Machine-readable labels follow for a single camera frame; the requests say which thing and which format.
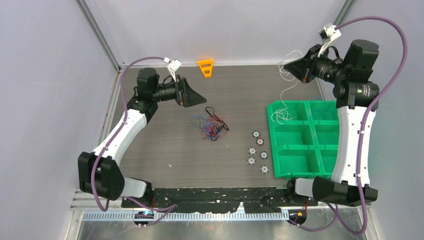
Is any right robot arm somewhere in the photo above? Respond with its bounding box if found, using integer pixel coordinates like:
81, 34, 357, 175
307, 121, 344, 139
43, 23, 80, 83
284, 39, 380, 207

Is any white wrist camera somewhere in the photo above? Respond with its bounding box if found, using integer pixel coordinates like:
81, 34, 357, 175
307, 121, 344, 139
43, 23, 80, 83
163, 57, 183, 82
318, 24, 342, 57

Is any aluminium rail frame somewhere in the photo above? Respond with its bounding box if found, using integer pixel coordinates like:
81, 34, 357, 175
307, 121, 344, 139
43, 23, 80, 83
69, 185, 372, 223

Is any blue wire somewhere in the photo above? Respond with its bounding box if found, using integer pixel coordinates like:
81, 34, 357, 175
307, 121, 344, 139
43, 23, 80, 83
191, 114, 220, 142

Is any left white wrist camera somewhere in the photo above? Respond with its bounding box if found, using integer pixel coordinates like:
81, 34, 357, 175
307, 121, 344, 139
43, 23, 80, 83
163, 57, 183, 82

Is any black wire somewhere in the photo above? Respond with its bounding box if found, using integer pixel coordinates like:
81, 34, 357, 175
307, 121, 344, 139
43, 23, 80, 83
204, 106, 230, 132

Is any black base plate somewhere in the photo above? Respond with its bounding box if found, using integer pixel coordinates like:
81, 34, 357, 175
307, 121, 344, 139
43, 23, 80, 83
137, 186, 318, 214

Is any red wire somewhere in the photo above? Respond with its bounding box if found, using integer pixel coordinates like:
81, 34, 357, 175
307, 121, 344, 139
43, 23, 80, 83
198, 114, 230, 140

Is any brown poker chip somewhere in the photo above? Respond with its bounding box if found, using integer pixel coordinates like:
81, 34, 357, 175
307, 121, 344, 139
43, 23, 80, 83
256, 137, 264, 146

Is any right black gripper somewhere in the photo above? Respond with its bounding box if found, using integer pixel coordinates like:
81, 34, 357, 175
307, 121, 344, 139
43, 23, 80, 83
284, 43, 350, 85

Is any blue poker chip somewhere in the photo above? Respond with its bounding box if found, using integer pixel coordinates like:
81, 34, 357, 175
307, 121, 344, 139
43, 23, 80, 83
247, 157, 257, 166
248, 147, 257, 156
259, 151, 268, 160
260, 165, 269, 174
252, 130, 261, 138

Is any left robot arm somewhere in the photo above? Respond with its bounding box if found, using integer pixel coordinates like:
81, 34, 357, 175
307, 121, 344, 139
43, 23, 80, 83
77, 67, 207, 207

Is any green compartment bin tray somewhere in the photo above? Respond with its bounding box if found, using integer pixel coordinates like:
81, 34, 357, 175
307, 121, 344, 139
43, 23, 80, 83
266, 100, 339, 179

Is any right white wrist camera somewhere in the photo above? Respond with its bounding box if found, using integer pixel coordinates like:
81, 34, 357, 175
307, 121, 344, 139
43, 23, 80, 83
318, 24, 342, 57

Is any orange triangular plastic stand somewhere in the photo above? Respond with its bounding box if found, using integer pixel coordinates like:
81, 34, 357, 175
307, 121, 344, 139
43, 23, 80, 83
197, 59, 214, 78

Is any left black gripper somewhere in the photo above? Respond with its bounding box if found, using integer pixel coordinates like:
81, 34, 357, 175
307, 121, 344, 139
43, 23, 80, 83
152, 75, 207, 108

